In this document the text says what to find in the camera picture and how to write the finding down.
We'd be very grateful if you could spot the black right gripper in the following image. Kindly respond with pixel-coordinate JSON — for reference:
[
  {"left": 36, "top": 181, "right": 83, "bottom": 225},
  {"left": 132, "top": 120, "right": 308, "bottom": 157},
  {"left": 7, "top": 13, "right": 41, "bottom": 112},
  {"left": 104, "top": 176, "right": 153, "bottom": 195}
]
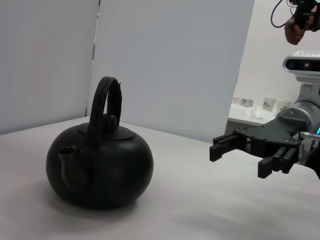
[{"left": 209, "top": 107, "right": 311, "bottom": 179}]

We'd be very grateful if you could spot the black round teapot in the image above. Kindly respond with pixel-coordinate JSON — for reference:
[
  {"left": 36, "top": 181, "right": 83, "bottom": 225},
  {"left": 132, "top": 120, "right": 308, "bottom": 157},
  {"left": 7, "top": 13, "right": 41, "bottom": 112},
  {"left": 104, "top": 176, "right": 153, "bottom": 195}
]
[{"left": 45, "top": 75, "right": 155, "bottom": 210}]

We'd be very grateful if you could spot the black handheld controller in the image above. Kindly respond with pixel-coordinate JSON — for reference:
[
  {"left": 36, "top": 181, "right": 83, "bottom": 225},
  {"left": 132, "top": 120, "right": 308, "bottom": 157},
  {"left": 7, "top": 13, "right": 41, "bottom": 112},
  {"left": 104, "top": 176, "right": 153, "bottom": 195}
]
[{"left": 290, "top": 0, "right": 320, "bottom": 33}]

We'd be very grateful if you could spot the person's hand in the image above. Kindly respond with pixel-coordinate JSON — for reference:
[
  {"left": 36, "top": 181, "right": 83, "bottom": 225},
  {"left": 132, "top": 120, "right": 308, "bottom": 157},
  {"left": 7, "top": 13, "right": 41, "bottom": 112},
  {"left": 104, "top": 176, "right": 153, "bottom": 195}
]
[{"left": 284, "top": 15, "right": 305, "bottom": 46}]

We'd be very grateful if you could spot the crumpled white tissue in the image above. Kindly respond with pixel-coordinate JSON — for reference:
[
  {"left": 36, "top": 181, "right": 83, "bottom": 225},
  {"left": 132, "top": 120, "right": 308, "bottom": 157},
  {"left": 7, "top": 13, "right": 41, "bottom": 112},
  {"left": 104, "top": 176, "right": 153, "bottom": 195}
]
[{"left": 246, "top": 106, "right": 267, "bottom": 120}]

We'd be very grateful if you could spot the tall paper cup green logo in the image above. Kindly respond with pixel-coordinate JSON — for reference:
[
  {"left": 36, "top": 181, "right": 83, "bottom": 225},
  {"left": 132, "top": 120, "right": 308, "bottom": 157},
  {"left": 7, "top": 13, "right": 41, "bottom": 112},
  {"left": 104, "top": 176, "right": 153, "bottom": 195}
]
[
  {"left": 262, "top": 94, "right": 278, "bottom": 113},
  {"left": 276, "top": 98, "right": 293, "bottom": 115}
]

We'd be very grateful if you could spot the black robot torso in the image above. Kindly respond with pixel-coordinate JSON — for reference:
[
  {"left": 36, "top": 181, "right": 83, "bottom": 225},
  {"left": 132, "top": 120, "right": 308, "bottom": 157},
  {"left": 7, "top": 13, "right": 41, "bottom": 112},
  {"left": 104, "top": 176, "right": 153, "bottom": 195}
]
[{"left": 303, "top": 147, "right": 320, "bottom": 181}]

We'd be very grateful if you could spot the white partition board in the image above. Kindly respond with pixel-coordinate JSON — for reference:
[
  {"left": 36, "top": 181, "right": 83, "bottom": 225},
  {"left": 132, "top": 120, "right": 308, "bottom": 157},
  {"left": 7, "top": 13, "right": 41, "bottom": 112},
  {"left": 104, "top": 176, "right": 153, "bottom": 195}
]
[{"left": 86, "top": 0, "right": 255, "bottom": 144}]

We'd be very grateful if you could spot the gripper cable with silver plugs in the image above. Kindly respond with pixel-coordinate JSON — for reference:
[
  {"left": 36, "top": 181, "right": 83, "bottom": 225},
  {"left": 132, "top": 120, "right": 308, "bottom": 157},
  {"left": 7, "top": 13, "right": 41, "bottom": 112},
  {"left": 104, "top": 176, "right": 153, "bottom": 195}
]
[{"left": 299, "top": 130, "right": 320, "bottom": 167}]

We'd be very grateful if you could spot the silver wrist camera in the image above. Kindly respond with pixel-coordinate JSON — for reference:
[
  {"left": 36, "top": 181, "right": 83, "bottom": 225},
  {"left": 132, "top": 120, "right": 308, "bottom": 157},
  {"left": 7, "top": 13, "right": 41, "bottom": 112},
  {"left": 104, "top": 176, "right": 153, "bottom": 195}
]
[{"left": 282, "top": 50, "right": 320, "bottom": 83}]

